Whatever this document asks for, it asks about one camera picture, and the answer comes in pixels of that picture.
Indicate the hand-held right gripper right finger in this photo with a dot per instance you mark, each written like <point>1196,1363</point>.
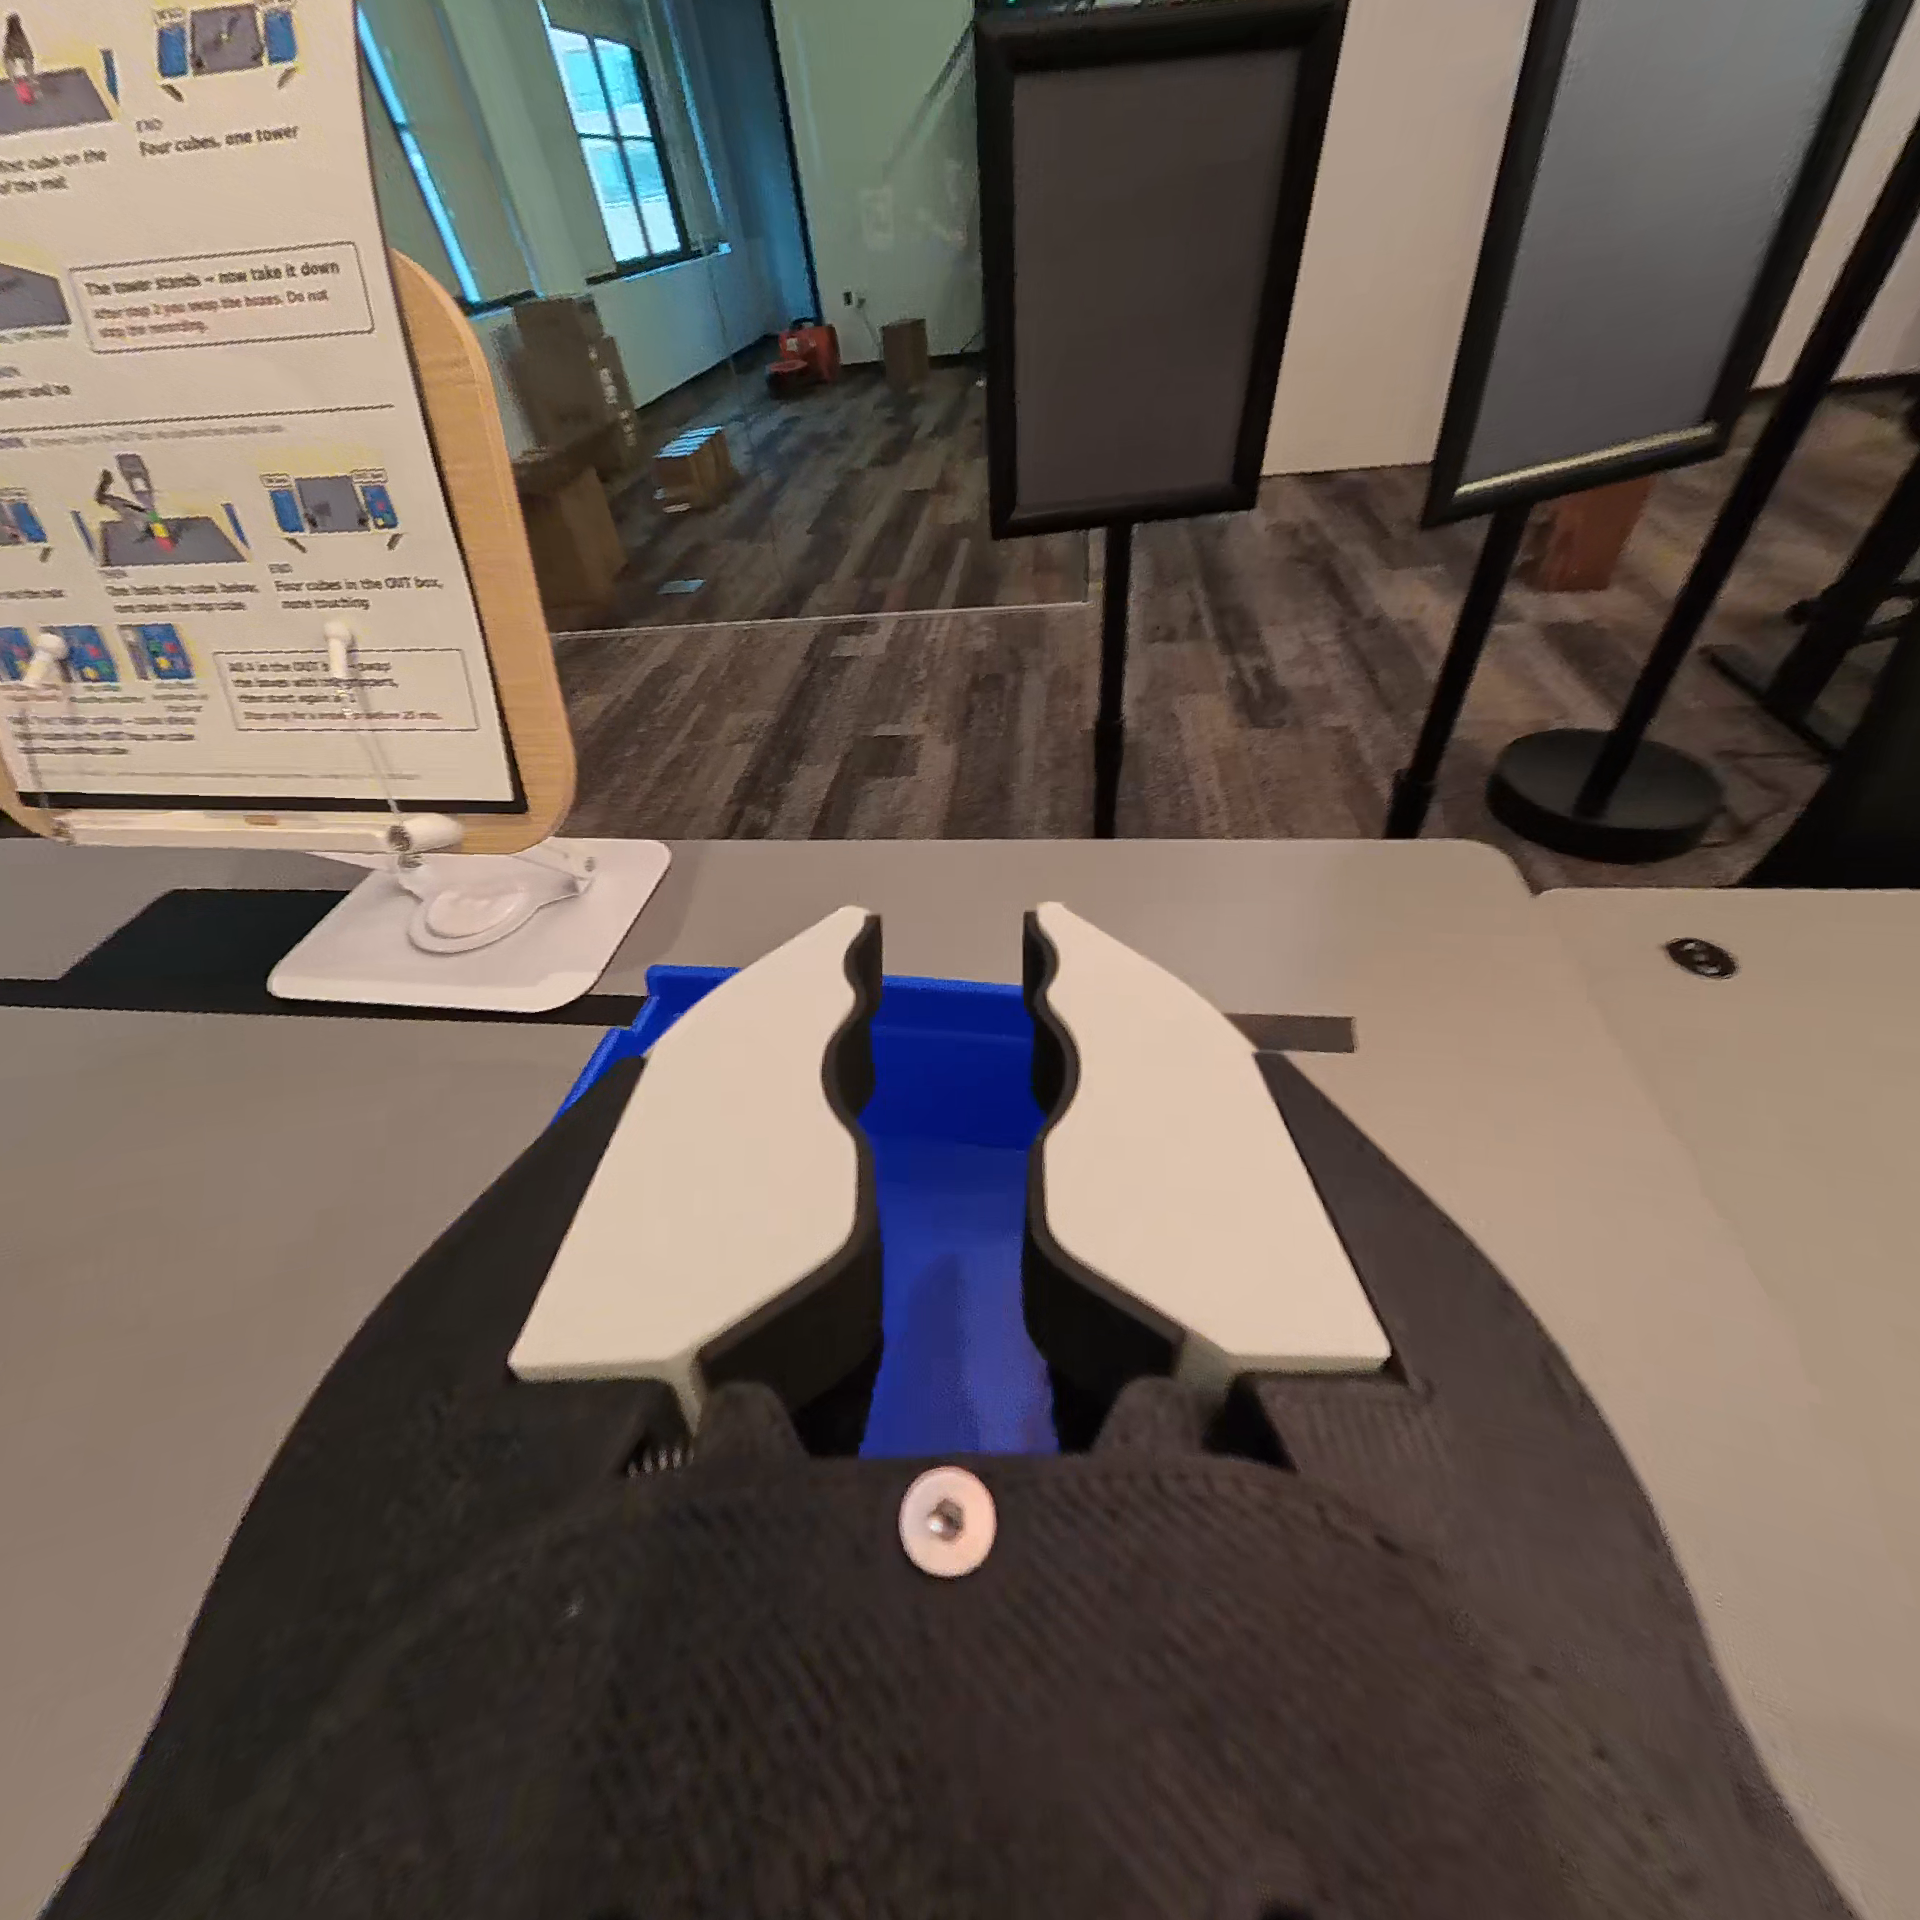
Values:
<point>1217,1202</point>

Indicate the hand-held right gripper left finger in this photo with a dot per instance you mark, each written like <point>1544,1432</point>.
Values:
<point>676,1202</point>

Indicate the blue plastic bin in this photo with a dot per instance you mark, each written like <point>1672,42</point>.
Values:
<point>957,1261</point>

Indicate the white sign stand base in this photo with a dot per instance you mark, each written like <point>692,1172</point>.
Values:
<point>451,931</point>

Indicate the round table grommet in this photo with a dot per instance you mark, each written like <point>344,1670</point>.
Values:
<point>1700,956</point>

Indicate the flat cardboard box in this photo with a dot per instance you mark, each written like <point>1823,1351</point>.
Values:
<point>697,469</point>

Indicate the stacked cardboard boxes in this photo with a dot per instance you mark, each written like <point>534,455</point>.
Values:
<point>572,421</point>

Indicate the small red floor appliance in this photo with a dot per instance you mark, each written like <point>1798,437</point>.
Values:
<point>804,358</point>

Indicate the small cardboard box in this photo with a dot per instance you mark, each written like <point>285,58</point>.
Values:
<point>903,348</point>

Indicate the wooden instruction sign board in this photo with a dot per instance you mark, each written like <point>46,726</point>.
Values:
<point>240,392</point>

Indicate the black sign stand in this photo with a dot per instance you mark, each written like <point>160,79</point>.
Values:
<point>1680,240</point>

